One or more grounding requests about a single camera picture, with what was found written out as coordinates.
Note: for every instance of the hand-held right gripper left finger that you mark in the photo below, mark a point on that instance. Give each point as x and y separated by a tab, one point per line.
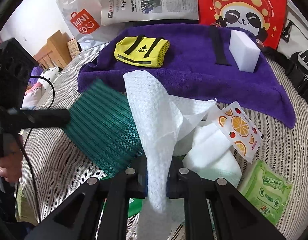
133	180

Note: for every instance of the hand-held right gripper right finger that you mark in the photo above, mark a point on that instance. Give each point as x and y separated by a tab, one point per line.
179	182

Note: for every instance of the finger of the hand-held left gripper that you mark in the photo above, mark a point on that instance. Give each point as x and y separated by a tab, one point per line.
43	117

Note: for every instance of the dark green packet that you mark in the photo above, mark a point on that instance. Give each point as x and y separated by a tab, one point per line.
135	206

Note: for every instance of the white cloth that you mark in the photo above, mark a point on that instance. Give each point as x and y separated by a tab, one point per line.
209	152

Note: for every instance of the teal striped cloth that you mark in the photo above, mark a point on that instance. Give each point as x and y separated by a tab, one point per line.
103	130

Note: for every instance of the white paper towel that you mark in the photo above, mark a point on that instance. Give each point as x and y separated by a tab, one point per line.
149	115

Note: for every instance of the fruit print packet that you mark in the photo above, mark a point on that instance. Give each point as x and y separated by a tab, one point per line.
240	127

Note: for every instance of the green wet wipes pack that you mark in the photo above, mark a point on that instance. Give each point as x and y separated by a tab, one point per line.
266	190

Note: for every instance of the yellow pouch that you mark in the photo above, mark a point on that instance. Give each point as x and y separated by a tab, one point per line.
144	52

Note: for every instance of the purple towel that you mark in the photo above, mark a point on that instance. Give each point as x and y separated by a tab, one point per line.
189	62

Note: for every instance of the white sponge block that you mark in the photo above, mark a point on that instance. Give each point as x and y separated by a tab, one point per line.
244	52

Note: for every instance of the person's left hand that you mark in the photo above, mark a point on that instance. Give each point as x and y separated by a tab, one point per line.
8	165

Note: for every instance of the purple fuzzy cloth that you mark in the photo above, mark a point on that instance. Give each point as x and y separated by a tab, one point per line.
33	81

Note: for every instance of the wooden headboard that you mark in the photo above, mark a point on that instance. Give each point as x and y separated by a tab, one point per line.
53	50

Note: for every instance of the patterned box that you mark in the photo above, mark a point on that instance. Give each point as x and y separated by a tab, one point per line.
73	48

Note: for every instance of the white plastic bag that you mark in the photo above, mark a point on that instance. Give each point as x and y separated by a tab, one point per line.
76	5

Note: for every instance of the newspaper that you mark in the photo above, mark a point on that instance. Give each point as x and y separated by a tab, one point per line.
144	0

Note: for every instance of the black box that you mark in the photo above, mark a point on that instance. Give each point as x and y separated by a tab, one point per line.
169	22

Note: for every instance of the white waist bag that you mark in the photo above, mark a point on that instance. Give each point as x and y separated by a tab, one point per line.
301	55

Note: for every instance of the red paper bag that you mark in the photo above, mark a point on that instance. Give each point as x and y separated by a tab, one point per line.
244	5

